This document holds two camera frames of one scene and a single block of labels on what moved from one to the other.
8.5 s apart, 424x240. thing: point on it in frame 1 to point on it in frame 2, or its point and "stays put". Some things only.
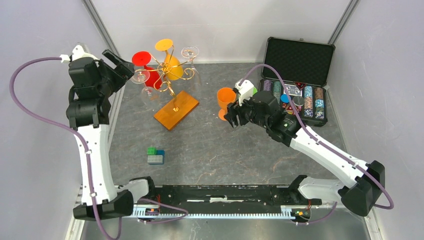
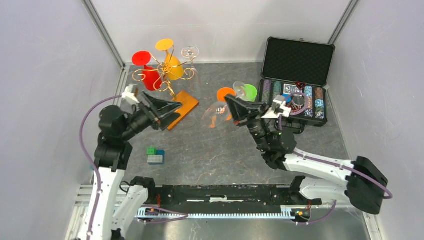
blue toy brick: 161,152 stays put
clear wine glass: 149,95 to 216,114
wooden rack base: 176,110 stays put
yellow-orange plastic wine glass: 173,68 stays put
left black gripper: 122,72 to 163,118
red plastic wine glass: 152,78 stays put
